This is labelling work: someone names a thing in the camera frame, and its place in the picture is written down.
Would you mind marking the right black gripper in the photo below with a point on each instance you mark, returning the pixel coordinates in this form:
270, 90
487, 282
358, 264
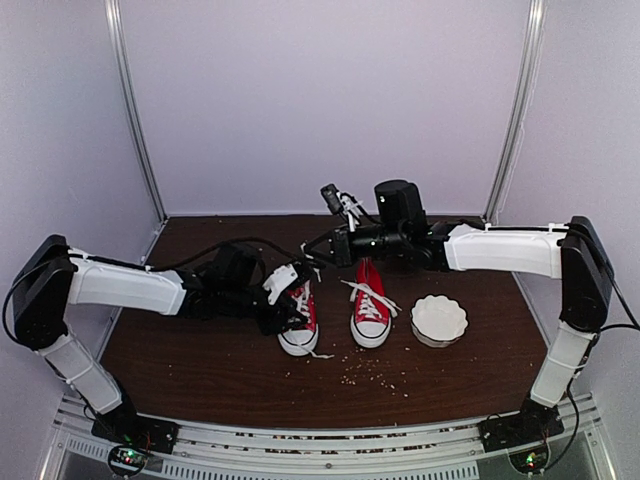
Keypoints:
343, 251

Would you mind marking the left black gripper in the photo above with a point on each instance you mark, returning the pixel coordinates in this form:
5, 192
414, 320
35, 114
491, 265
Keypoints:
279, 316

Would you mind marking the red canvas sneaker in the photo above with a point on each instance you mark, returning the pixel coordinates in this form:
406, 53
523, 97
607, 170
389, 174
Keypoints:
372, 310
302, 339

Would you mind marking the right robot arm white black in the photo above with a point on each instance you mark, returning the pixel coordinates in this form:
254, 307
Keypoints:
571, 252

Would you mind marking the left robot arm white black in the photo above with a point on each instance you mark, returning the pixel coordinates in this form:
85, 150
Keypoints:
233, 284

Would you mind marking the white scalloped ceramic bowl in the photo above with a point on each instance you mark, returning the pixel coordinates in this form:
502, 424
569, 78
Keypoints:
438, 321

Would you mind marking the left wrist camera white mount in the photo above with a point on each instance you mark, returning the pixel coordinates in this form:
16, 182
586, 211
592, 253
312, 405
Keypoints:
289, 276

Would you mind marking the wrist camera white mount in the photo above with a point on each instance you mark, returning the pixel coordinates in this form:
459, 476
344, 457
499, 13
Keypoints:
289, 276
343, 205

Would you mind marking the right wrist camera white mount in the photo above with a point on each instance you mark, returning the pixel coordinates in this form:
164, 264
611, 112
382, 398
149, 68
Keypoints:
343, 205

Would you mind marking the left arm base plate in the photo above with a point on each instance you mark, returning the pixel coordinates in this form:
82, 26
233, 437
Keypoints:
146, 433

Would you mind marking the right aluminium corner post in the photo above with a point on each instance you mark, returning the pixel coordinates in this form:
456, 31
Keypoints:
522, 97

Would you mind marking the aluminium corner post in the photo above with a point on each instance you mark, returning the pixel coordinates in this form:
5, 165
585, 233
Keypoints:
522, 97
117, 35

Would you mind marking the aluminium front rail frame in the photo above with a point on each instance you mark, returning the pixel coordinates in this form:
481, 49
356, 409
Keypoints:
444, 450

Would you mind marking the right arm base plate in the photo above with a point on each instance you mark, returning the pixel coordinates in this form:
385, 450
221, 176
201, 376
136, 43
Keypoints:
516, 430

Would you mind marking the left aluminium corner post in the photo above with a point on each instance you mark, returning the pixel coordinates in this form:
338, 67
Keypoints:
117, 35

